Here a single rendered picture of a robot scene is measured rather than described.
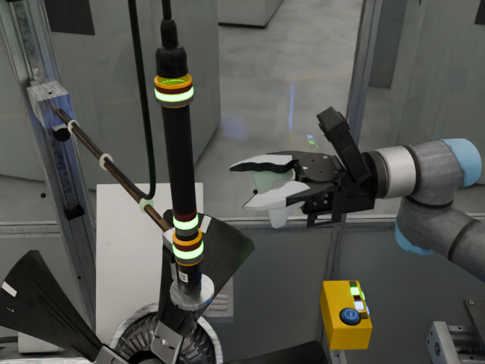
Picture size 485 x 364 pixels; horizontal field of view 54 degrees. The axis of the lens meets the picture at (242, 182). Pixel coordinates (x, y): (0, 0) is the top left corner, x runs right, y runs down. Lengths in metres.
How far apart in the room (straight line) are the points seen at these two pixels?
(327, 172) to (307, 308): 1.32
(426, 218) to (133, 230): 0.70
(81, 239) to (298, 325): 0.96
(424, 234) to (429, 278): 1.17
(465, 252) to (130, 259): 0.76
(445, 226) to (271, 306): 1.23
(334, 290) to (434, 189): 0.64
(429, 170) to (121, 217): 0.75
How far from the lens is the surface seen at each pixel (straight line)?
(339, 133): 0.62
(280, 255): 1.71
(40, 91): 1.20
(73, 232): 1.50
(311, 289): 1.86
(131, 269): 1.19
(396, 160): 0.70
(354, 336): 1.28
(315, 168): 0.67
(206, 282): 0.78
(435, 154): 0.73
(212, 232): 0.92
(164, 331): 0.99
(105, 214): 1.20
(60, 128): 1.20
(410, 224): 0.80
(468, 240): 0.76
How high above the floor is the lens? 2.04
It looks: 35 degrees down
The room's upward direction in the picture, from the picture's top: straight up
